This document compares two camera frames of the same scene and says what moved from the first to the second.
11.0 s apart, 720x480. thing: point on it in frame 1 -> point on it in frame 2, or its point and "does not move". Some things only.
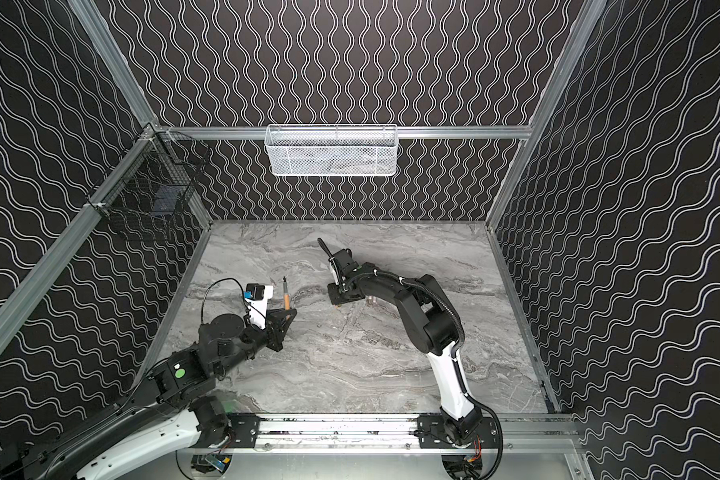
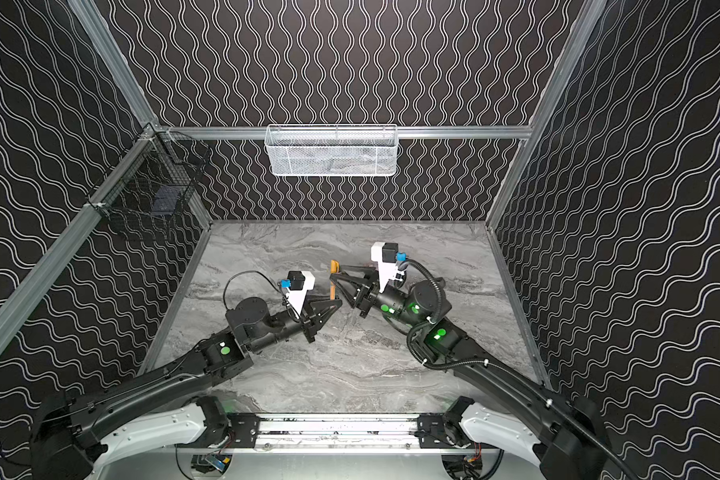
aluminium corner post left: x=101 y=39 does not move
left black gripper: x=276 y=327 -> x=306 y=319
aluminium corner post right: x=577 y=41 does not move
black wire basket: x=156 y=188 does not move
